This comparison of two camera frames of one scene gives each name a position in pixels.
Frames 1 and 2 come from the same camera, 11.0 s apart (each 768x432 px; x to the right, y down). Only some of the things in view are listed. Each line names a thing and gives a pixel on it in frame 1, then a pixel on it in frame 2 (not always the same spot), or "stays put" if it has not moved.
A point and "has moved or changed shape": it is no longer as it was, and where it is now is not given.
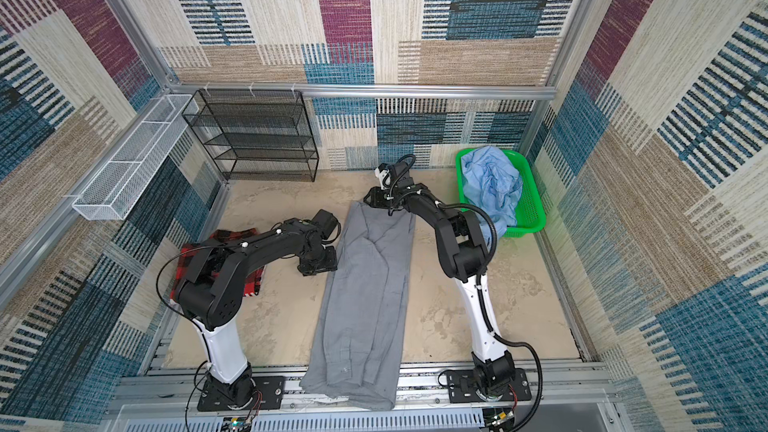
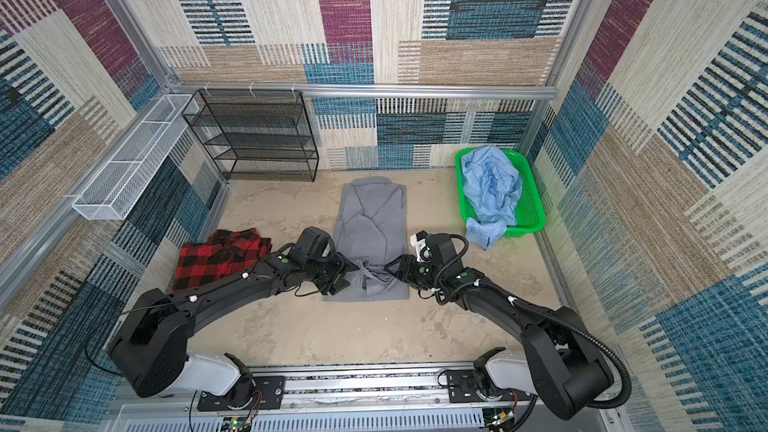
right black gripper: [376, 200] → [405, 269]
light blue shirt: [490, 182] stays put
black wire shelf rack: [256, 134] stays put
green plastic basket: [530, 212] stays put
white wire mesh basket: [112, 192] stays put
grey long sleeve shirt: [355, 354] has moved or changed shape
